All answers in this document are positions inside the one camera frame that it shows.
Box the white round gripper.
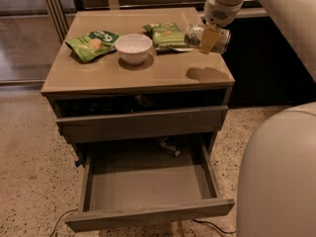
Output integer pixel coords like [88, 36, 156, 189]
[199, 0, 244, 54]

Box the silver green 7up can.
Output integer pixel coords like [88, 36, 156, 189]
[185, 23, 231, 54]

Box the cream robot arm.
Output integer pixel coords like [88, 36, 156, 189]
[204, 0, 316, 237]

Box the grey top drawer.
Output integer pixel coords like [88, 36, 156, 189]
[56, 106, 228, 144]

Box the grey wooden drawer cabinet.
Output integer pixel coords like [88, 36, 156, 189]
[40, 7, 236, 233]

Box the open grey middle drawer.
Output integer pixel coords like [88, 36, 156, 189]
[65, 135, 234, 232]

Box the right green chip bag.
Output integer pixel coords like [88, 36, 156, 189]
[143, 23, 192, 52]

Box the green chip bag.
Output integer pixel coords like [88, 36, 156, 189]
[143, 23, 192, 52]
[65, 31, 119, 63]

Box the white ceramic bowl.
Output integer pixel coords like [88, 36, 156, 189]
[115, 34, 153, 65]

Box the left green chip bag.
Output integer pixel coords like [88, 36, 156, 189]
[65, 31, 119, 63]

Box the dark bottle inside cabinet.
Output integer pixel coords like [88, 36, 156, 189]
[158, 137, 181, 157]

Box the black cable right floor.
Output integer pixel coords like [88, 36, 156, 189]
[192, 218, 237, 235]

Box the black cable floor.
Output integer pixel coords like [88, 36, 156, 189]
[48, 207, 79, 237]
[192, 218, 237, 235]

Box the black cable left floor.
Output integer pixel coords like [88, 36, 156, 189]
[48, 207, 79, 237]

